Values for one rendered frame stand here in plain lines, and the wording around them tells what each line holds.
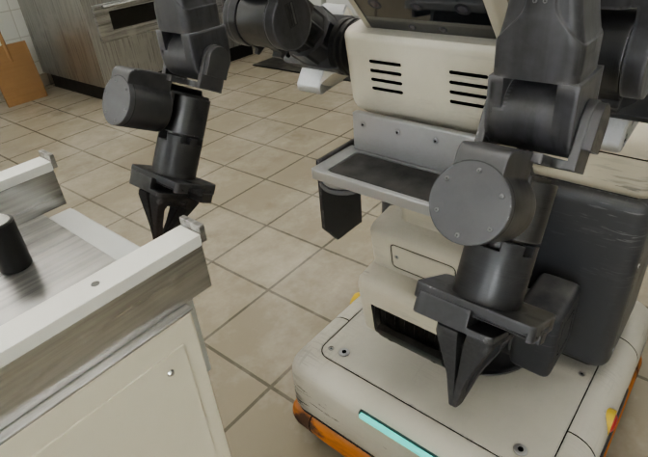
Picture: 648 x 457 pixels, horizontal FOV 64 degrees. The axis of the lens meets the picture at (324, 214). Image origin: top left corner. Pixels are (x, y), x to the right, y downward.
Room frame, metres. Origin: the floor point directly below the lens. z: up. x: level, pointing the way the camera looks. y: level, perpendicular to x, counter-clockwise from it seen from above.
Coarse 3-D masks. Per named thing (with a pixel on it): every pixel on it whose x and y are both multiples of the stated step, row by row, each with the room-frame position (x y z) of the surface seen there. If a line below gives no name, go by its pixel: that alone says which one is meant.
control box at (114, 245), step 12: (60, 216) 0.56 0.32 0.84; (72, 216) 0.56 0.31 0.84; (84, 216) 0.55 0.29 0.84; (72, 228) 0.53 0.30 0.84; (84, 228) 0.52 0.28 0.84; (96, 228) 0.52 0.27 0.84; (108, 228) 0.52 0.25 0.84; (96, 240) 0.50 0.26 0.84; (108, 240) 0.49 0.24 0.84; (120, 240) 0.49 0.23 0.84; (108, 252) 0.47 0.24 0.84; (120, 252) 0.47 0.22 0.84; (192, 300) 0.42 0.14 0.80; (192, 312) 0.41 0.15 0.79; (204, 348) 0.42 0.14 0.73; (204, 360) 0.41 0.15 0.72
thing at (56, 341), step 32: (192, 224) 0.40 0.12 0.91; (128, 256) 0.37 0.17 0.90; (160, 256) 0.36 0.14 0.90; (192, 256) 0.38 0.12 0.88; (96, 288) 0.33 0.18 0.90; (128, 288) 0.34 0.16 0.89; (160, 288) 0.36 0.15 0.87; (192, 288) 0.38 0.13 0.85; (32, 320) 0.29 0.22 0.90; (64, 320) 0.30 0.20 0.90; (96, 320) 0.31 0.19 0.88; (128, 320) 0.33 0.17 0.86; (0, 352) 0.26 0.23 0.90; (32, 352) 0.28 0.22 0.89; (64, 352) 0.29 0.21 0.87; (96, 352) 0.31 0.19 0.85; (0, 384) 0.26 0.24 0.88; (32, 384) 0.27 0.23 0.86; (64, 384) 0.28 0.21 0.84; (0, 416) 0.25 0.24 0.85
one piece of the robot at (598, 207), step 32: (640, 128) 0.73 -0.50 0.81; (608, 160) 0.74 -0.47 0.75; (640, 160) 0.71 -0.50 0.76; (576, 192) 0.77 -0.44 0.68; (608, 192) 0.75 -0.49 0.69; (640, 192) 0.70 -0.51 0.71; (576, 224) 0.76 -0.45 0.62; (608, 224) 0.72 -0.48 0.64; (640, 224) 0.70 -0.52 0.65; (544, 256) 0.79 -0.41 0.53; (576, 256) 0.75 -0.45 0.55; (608, 256) 0.71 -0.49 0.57; (640, 256) 0.70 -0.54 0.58; (608, 288) 0.71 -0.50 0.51; (576, 320) 0.73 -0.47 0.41; (608, 320) 0.70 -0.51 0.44; (576, 352) 0.72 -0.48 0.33; (608, 352) 0.70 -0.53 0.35
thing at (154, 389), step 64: (0, 256) 0.44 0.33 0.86; (64, 256) 0.47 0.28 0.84; (0, 320) 0.37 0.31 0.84; (192, 320) 0.36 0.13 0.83; (128, 384) 0.31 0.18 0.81; (192, 384) 0.35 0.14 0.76; (0, 448) 0.24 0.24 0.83; (64, 448) 0.26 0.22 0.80; (128, 448) 0.29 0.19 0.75; (192, 448) 0.33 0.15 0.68
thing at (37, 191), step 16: (32, 160) 0.60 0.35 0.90; (48, 160) 0.59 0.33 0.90; (0, 176) 0.56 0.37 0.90; (16, 176) 0.56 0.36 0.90; (32, 176) 0.57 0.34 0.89; (48, 176) 0.58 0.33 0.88; (0, 192) 0.54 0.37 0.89; (16, 192) 0.55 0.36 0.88; (32, 192) 0.56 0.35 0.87; (48, 192) 0.58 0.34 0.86; (0, 208) 0.54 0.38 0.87; (16, 208) 0.55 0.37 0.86; (32, 208) 0.56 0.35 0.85; (48, 208) 0.57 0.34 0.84; (16, 224) 0.54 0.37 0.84
